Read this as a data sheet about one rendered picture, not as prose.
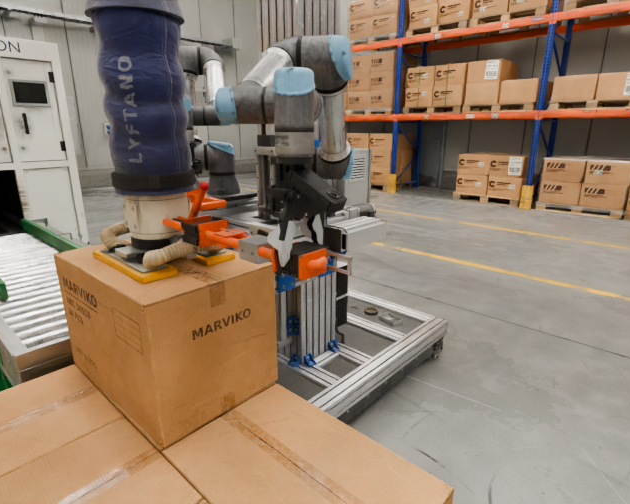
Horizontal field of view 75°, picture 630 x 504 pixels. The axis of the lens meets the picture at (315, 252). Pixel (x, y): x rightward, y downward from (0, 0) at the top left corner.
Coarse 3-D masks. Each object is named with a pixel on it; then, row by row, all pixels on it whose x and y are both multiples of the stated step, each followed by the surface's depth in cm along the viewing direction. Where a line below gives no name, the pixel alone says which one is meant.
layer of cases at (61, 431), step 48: (48, 384) 131; (96, 384) 131; (0, 432) 110; (48, 432) 110; (96, 432) 110; (144, 432) 110; (192, 432) 111; (240, 432) 110; (288, 432) 110; (336, 432) 110; (0, 480) 95; (48, 480) 95; (96, 480) 95; (144, 480) 95; (192, 480) 95; (240, 480) 95; (288, 480) 95; (336, 480) 95; (384, 480) 95; (432, 480) 95
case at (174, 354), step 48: (96, 288) 111; (144, 288) 102; (192, 288) 102; (240, 288) 113; (96, 336) 120; (144, 336) 97; (192, 336) 104; (240, 336) 117; (144, 384) 103; (192, 384) 107; (240, 384) 120
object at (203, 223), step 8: (200, 216) 109; (208, 216) 110; (184, 224) 103; (192, 224) 105; (200, 224) 100; (208, 224) 101; (216, 224) 103; (224, 224) 105; (184, 232) 106; (192, 232) 103; (200, 232) 100; (184, 240) 105; (192, 240) 102; (200, 240) 101; (208, 240) 102
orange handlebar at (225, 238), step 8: (208, 200) 148; (216, 200) 144; (224, 200) 143; (200, 208) 136; (208, 208) 138; (168, 224) 113; (176, 224) 110; (208, 232) 100; (216, 232) 98; (224, 232) 98; (232, 232) 97; (240, 232) 98; (216, 240) 98; (224, 240) 95; (232, 240) 94; (264, 248) 87; (264, 256) 86; (312, 264) 78; (320, 264) 79
